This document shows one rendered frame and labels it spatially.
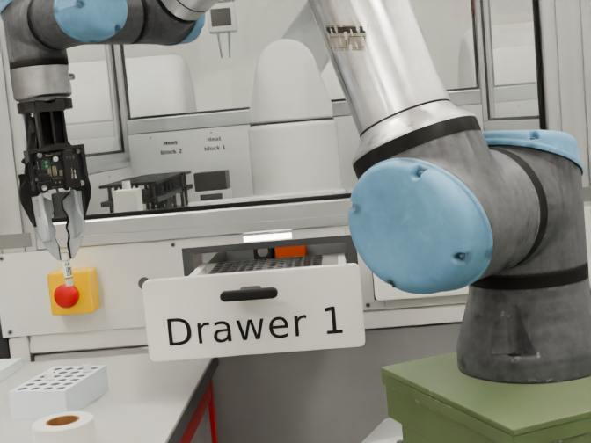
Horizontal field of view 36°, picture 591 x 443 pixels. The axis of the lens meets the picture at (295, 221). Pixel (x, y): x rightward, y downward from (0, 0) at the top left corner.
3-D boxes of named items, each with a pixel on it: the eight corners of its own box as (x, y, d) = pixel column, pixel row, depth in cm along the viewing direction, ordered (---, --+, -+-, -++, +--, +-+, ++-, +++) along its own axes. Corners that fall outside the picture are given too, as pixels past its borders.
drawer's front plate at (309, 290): (366, 346, 119) (359, 264, 118) (149, 362, 121) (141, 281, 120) (365, 343, 121) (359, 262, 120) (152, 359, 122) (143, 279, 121)
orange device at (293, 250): (307, 265, 186) (304, 238, 186) (254, 270, 187) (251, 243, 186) (308, 262, 191) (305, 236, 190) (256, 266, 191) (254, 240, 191)
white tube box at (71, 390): (68, 418, 118) (64, 390, 118) (10, 418, 120) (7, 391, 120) (109, 390, 130) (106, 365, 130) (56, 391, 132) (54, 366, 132)
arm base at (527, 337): (647, 365, 85) (640, 261, 84) (505, 394, 81) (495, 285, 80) (558, 336, 99) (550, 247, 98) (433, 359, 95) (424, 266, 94)
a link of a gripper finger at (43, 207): (41, 265, 116) (34, 194, 115) (36, 262, 121) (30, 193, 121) (66, 263, 117) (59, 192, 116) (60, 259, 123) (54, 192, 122)
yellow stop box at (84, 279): (92, 314, 148) (88, 271, 147) (49, 317, 148) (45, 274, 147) (100, 308, 153) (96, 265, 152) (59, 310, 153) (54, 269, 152)
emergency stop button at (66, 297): (77, 308, 145) (75, 283, 145) (54, 309, 146) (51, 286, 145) (83, 304, 148) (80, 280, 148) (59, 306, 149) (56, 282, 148)
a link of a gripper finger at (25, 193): (23, 228, 119) (17, 162, 118) (22, 227, 121) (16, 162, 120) (59, 224, 121) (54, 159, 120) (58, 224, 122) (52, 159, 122)
